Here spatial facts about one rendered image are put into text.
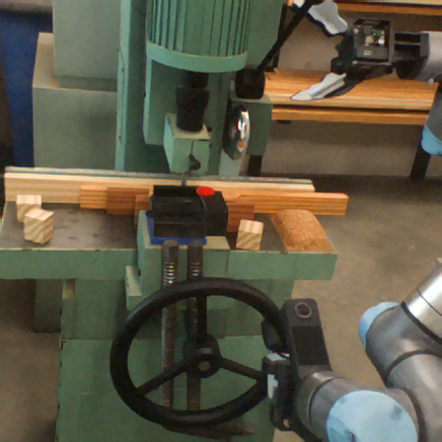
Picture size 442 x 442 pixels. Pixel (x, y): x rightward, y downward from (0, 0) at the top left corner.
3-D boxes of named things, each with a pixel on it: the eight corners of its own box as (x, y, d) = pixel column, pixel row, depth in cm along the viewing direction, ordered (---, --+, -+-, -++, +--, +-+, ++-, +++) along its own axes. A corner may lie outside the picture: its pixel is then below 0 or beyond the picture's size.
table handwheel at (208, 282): (172, 466, 114) (70, 354, 100) (161, 381, 131) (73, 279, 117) (324, 379, 111) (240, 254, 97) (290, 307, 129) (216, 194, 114)
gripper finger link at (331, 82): (299, 88, 102) (347, 56, 104) (287, 99, 108) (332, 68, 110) (311, 106, 102) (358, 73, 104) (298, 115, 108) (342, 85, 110)
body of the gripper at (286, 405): (264, 418, 93) (293, 445, 82) (267, 353, 94) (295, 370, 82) (319, 419, 95) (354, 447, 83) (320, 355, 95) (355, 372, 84)
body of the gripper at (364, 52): (355, 14, 103) (431, 19, 106) (332, 36, 112) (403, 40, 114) (353, 65, 103) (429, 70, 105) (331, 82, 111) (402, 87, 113)
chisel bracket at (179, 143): (170, 181, 124) (174, 137, 120) (162, 152, 136) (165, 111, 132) (208, 182, 126) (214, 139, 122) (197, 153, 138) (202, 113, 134)
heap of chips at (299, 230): (286, 250, 123) (289, 232, 121) (268, 215, 135) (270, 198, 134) (332, 251, 125) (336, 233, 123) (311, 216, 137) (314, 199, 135)
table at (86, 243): (-15, 314, 106) (-16, 280, 104) (6, 220, 133) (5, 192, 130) (351, 310, 119) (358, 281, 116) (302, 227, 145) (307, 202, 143)
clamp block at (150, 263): (138, 295, 110) (142, 248, 106) (133, 253, 121) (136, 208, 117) (226, 295, 113) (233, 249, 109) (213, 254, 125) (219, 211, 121)
